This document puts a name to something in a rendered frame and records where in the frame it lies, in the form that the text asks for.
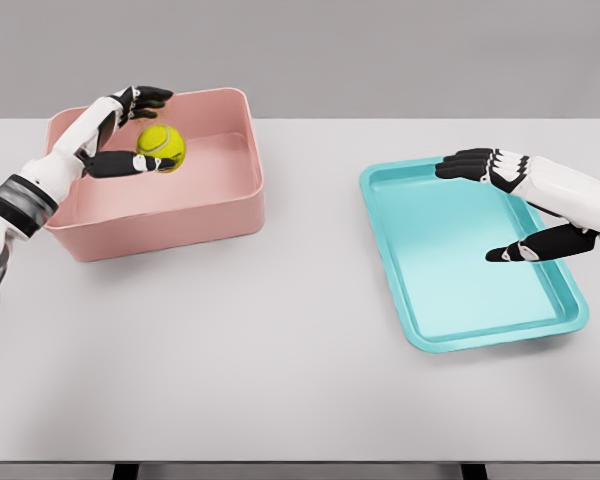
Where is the yellow-green tennis ball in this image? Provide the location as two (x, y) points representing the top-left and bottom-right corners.
(135, 124), (187, 175)

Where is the pink plastic basket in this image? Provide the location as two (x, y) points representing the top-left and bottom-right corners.
(43, 87), (266, 263)

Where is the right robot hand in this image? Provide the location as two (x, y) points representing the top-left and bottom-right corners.
(434, 147), (600, 264)

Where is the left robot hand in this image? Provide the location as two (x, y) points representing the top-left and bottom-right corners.
(49, 85), (179, 180)

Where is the blue plastic tray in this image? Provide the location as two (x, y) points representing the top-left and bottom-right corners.
(358, 155), (590, 355)

